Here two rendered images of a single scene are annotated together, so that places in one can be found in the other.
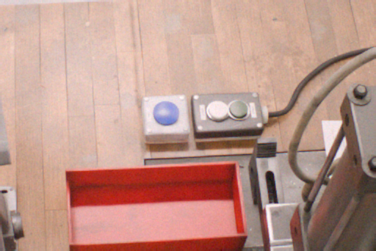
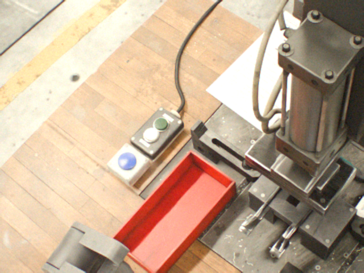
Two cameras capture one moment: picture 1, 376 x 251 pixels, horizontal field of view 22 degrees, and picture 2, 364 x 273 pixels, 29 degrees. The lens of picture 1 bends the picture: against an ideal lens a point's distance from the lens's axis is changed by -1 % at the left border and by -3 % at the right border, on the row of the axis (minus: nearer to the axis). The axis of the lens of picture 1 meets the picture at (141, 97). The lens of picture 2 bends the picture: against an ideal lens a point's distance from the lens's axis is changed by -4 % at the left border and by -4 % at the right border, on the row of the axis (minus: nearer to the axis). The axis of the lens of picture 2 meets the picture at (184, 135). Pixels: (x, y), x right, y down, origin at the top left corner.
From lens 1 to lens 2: 25 cm
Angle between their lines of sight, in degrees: 16
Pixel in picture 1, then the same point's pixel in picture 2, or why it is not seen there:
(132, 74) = (86, 158)
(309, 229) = (296, 141)
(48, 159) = not seen: hidden behind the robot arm
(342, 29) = (167, 34)
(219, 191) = (193, 174)
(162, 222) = (182, 216)
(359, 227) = (330, 114)
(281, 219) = (260, 153)
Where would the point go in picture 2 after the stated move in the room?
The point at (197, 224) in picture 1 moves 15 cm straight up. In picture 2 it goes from (201, 201) to (195, 170)
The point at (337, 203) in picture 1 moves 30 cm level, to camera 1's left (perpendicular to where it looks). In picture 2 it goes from (310, 113) to (152, 249)
